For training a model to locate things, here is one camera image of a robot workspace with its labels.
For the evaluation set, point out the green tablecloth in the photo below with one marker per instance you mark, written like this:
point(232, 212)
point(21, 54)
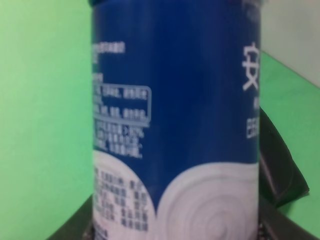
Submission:
point(46, 166)

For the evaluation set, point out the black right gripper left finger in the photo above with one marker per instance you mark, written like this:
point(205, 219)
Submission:
point(75, 227)

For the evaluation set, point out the blue capped yogurt bottle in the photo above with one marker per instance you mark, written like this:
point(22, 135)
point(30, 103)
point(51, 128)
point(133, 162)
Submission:
point(175, 87)

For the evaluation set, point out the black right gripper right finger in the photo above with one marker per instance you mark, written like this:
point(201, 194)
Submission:
point(280, 182)

